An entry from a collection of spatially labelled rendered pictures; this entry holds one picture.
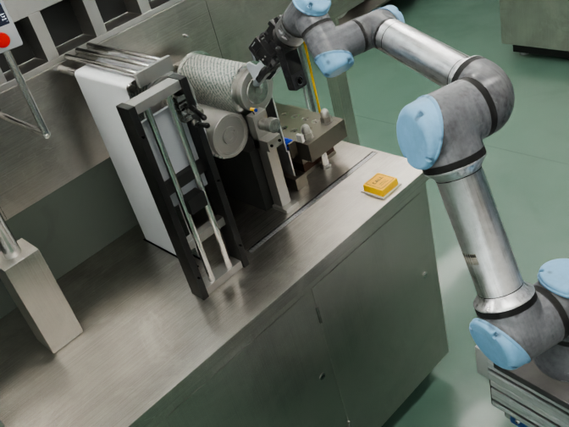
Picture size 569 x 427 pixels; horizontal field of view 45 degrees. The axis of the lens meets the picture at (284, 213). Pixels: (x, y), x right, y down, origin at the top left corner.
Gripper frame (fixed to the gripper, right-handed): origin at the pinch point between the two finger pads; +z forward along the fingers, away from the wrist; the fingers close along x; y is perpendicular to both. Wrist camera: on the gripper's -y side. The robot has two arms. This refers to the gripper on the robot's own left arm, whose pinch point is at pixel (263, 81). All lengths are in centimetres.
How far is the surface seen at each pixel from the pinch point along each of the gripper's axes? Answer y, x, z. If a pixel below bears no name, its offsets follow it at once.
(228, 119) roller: -1.5, 10.3, 8.4
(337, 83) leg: -2, -78, 72
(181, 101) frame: 3.6, 28.9, -11.9
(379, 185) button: -40.0, -15.0, 8.3
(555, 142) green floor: -86, -186, 97
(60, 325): -18, 71, 30
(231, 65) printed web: 9.8, -0.1, 7.2
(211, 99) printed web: 7.1, 5.6, 17.0
